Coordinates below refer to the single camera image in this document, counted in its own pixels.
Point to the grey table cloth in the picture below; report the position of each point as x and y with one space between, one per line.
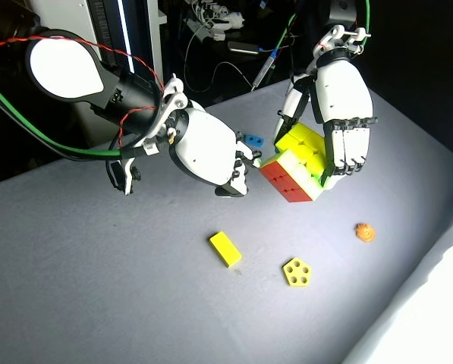
97 284

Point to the white pen-shaped tool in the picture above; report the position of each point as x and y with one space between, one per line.
262 74

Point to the yellow pentagon block with holes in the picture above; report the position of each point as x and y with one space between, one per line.
296 272

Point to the grey flat device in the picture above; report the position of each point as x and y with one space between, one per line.
243 47

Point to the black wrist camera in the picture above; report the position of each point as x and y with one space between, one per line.
114 176

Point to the yellow rectangular block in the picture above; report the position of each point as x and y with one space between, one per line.
225 248

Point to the orange swirl toy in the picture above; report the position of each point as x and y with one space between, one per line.
365 233

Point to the white spare robot hand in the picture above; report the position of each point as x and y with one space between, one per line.
226 19

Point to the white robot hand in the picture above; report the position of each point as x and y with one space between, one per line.
343 95
207 148

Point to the Rubik's cube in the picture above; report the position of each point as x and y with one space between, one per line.
287 182

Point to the blue two-hole block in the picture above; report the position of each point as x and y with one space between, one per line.
255 144

